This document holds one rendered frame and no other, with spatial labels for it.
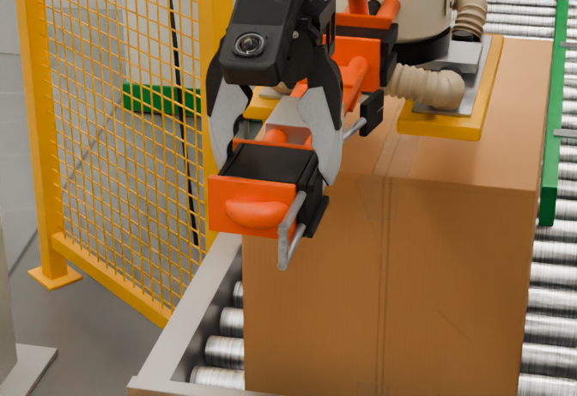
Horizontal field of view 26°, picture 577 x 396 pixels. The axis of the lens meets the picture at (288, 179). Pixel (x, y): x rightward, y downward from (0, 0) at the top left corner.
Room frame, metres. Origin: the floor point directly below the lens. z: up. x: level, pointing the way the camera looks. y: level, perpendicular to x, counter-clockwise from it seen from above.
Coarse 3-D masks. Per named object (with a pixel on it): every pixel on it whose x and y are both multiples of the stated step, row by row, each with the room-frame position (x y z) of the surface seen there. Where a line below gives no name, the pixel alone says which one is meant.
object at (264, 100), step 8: (256, 88) 1.46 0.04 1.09; (264, 88) 1.44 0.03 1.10; (256, 96) 1.43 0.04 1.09; (264, 96) 1.43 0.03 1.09; (272, 96) 1.42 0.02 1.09; (280, 96) 1.42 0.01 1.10; (256, 104) 1.41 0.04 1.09; (264, 104) 1.41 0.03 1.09; (272, 104) 1.41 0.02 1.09; (248, 112) 1.41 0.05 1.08; (256, 112) 1.40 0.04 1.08; (264, 112) 1.40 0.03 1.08
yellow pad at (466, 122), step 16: (464, 32) 1.59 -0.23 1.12; (496, 48) 1.61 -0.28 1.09; (480, 64) 1.53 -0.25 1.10; (496, 64) 1.56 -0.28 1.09; (464, 80) 1.48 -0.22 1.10; (480, 80) 1.48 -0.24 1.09; (464, 96) 1.42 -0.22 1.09; (480, 96) 1.44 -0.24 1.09; (416, 112) 1.38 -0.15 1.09; (432, 112) 1.38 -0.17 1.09; (448, 112) 1.37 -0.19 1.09; (464, 112) 1.37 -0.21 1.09; (480, 112) 1.39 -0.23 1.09; (400, 128) 1.36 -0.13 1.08; (416, 128) 1.36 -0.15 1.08; (432, 128) 1.35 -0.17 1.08; (448, 128) 1.35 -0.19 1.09; (464, 128) 1.34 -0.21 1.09; (480, 128) 1.34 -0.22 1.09
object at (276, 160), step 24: (240, 144) 0.99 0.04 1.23; (264, 144) 0.99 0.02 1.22; (288, 144) 0.99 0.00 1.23; (240, 168) 0.94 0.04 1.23; (264, 168) 0.94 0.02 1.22; (288, 168) 0.94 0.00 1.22; (216, 192) 0.92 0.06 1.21; (240, 192) 0.92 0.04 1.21; (264, 192) 0.91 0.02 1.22; (288, 192) 0.91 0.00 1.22; (216, 216) 0.92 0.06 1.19; (288, 240) 0.91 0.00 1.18
